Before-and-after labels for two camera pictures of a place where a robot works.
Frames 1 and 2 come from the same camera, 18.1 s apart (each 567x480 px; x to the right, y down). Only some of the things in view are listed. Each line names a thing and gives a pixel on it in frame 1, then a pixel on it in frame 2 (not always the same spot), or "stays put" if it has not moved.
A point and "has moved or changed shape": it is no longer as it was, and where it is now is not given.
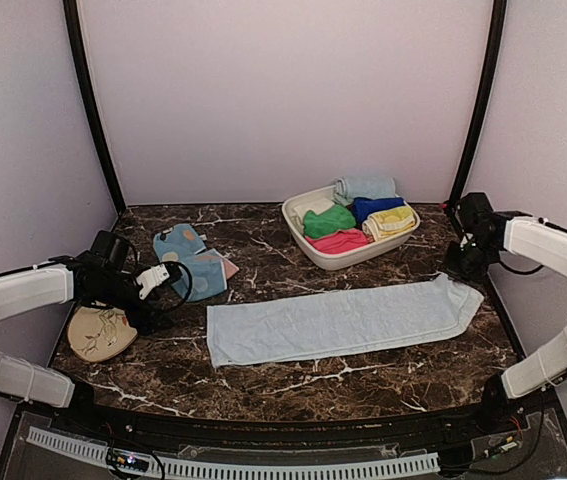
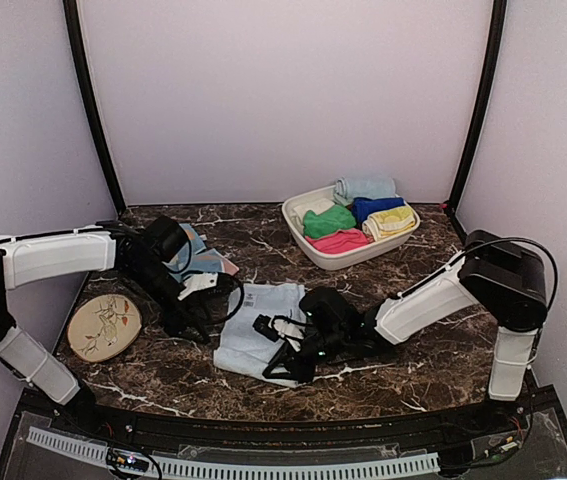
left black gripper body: (135, 317) → (170, 316)
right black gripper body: (470, 264) → (306, 371)
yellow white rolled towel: (387, 223) stays put
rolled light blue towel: (347, 189) stays put
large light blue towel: (278, 329) has moved or changed shape
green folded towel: (333, 219) stays put
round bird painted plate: (97, 334) stays put
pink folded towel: (338, 241) stays put
